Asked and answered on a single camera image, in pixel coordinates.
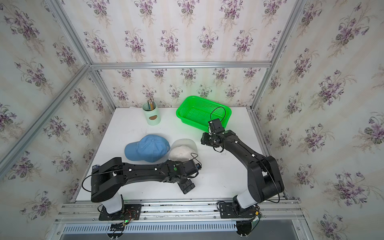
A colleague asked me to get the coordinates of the beige baseball cap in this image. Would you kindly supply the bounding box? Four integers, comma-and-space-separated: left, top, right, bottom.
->
168, 139, 198, 162

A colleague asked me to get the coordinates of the light blue baseball cap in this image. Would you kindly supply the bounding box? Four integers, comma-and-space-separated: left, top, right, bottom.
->
124, 135, 171, 163

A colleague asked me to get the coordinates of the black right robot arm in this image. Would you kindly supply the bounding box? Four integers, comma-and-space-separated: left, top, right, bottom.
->
201, 119, 285, 212

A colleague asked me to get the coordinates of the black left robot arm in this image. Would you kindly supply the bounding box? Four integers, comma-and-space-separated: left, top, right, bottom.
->
91, 157, 202, 204

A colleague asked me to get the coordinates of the green plastic basket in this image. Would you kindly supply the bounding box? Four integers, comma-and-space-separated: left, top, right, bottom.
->
176, 96, 232, 132

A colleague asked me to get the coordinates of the mint green pencil cup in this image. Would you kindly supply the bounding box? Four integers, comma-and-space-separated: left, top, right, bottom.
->
142, 102, 161, 126

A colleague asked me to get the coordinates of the bundle of coloured pencils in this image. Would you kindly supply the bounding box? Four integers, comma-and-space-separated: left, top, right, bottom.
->
148, 99, 156, 111

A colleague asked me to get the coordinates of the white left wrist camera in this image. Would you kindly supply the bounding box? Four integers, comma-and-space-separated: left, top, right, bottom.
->
195, 163, 202, 171

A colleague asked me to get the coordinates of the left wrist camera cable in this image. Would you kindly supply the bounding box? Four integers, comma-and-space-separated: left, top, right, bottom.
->
188, 152, 203, 178

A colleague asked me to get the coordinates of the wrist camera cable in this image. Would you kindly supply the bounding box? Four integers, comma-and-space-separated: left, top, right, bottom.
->
188, 152, 203, 178
209, 106, 227, 124

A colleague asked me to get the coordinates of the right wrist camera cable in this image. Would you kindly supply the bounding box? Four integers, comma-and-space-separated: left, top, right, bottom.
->
209, 106, 227, 124

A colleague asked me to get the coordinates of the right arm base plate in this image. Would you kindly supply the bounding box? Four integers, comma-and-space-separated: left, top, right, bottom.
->
216, 201, 260, 219

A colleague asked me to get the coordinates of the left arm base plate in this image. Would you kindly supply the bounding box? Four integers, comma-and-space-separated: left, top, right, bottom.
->
99, 204, 142, 221

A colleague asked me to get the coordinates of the aluminium mounting rail frame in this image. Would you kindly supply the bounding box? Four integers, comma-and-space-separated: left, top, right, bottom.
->
47, 199, 313, 240

